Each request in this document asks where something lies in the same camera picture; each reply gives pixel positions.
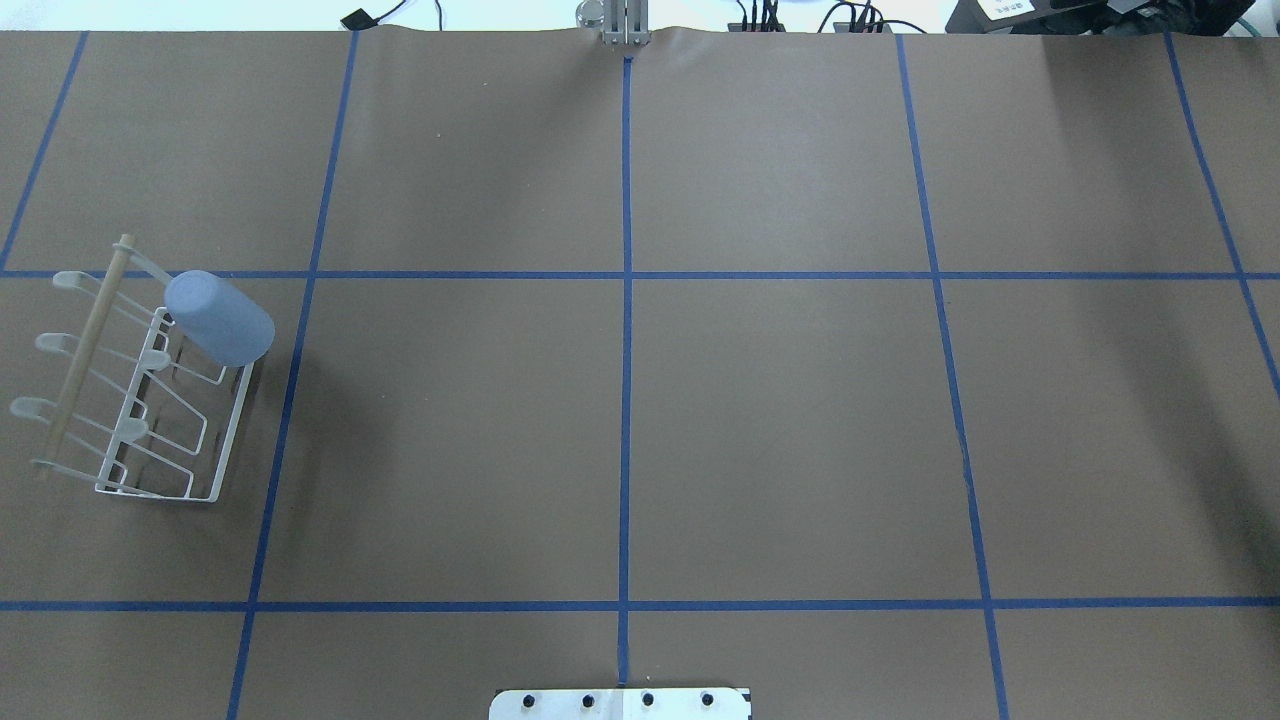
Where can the light blue plastic cup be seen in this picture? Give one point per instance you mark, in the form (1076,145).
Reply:
(221,319)

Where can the small silver cylinder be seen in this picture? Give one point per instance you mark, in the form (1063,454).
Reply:
(590,14)

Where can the small black device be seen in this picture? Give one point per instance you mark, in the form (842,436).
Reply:
(359,20)

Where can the aluminium frame post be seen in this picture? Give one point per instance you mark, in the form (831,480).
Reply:
(625,23)

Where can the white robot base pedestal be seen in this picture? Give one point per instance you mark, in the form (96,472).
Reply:
(623,703)

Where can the white wire cup holder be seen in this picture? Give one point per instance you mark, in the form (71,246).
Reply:
(138,411)

